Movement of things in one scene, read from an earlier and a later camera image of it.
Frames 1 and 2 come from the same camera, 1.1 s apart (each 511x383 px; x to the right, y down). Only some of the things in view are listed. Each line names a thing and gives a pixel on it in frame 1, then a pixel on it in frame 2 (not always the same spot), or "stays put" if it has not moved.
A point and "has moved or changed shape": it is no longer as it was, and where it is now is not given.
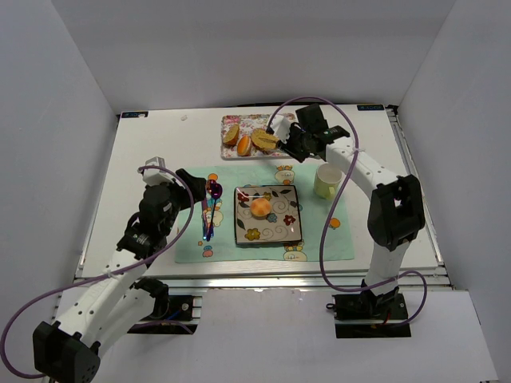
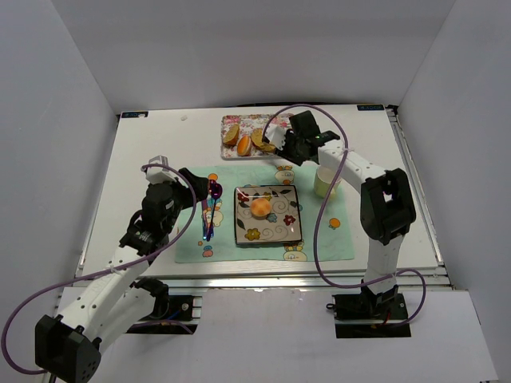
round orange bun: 260,208 stays put
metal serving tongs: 279,144 has moved or changed shape
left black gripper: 191,187 stays put
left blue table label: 135,114 stays put
